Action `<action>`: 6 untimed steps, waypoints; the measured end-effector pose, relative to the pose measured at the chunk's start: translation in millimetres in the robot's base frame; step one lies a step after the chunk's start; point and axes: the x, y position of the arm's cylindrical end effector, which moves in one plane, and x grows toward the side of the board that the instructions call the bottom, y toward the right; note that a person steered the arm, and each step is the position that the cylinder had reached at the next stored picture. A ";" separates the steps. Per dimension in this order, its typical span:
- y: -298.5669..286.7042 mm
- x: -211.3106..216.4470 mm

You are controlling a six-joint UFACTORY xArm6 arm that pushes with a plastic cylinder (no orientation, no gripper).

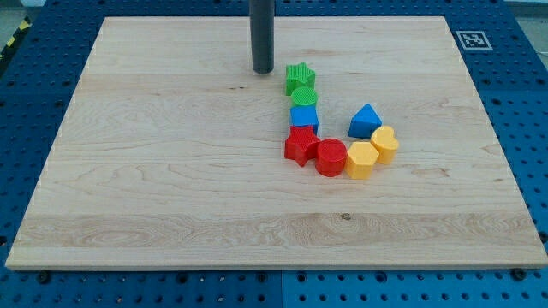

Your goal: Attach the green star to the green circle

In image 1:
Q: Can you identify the red star block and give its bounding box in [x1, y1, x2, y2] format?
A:
[284, 126, 320, 167]

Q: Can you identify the green circle block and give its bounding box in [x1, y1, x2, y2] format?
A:
[290, 86, 318, 107]

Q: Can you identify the blue square block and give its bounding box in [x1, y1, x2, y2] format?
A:
[289, 106, 319, 133]

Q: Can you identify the yellow hexagon block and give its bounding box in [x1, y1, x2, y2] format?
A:
[344, 141, 379, 180]

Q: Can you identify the black bolt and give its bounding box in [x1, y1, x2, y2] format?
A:
[36, 270, 51, 284]
[510, 268, 527, 281]

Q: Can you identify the black bolt front right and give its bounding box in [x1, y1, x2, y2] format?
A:
[510, 268, 527, 281]

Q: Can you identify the light wooden board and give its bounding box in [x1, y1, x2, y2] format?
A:
[6, 16, 547, 271]

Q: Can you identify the white fiducial marker tag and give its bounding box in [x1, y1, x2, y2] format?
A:
[456, 30, 492, 50]

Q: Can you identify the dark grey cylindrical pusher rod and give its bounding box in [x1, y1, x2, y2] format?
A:
[249, 0, 275, 74]

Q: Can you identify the blue triangle block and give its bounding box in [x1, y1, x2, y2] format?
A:
[348, 104, 382, 139]

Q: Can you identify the black bolt front left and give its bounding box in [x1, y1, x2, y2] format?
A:
[36, 270, 51, 284]

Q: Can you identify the green star block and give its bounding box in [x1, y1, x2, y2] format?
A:
[285, 62, 316, 96]

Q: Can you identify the yellow heart block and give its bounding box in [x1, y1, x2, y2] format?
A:
[371, 126, 400, 164]

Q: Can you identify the red circle block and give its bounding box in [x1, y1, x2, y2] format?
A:
[315, 139, 347, 177]

